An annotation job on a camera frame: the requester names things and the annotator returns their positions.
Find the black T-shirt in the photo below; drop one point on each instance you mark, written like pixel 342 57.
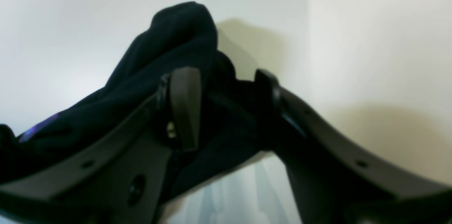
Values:
pixel 181 35

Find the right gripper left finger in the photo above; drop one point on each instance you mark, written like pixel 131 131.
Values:
pixel 118 179

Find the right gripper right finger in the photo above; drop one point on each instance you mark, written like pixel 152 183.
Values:
pixel 334 180

